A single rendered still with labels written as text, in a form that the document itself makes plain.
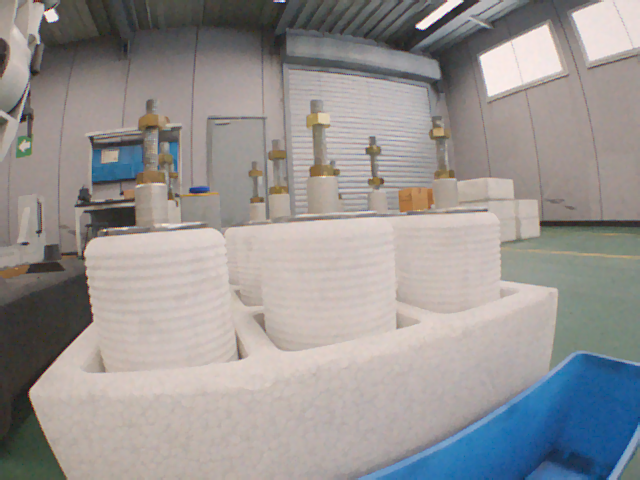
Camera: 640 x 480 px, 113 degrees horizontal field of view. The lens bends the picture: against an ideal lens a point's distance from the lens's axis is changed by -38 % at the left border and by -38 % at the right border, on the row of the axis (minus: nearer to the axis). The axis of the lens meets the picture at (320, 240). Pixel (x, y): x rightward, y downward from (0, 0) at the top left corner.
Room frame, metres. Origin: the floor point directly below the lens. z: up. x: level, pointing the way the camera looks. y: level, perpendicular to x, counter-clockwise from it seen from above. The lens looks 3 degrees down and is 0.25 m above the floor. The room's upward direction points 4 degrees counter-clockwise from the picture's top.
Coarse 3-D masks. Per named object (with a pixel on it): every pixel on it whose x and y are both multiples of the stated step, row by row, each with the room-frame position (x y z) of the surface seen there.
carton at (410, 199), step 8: (400, 192) 4.11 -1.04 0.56; (408, 192) 3.96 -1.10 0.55; (416, 192) 3.91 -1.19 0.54; (424, 192) 3.96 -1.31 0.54; (400, 200) 4.13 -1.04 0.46; (408, 200) 3.97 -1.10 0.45; (416, 200) 3.91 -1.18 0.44; (424, 200) 3.95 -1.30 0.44; (400, 208) 4.14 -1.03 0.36; (408, 208) 3.98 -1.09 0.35; (416, 208) 3.90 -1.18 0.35; (424, 208) 3.95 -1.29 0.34
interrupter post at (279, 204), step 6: (270, 198) 0.34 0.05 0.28; (276, 198) 0.34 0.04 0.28; (282, 198) 0.34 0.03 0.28; (288, 198) 0.34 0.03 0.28; (270, 204) 0.34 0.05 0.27; (276, 204) 0.34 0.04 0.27; (282, 204) 0.34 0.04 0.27; (288, 204) 0.34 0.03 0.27; (270, 210) 0.34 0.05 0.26; (276, 210) 0.34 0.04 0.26; (282, 210) 0.34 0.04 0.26; (288, 210) 0.34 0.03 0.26; (270, 216) 0.34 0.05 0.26; (276, 216) 0.34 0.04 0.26
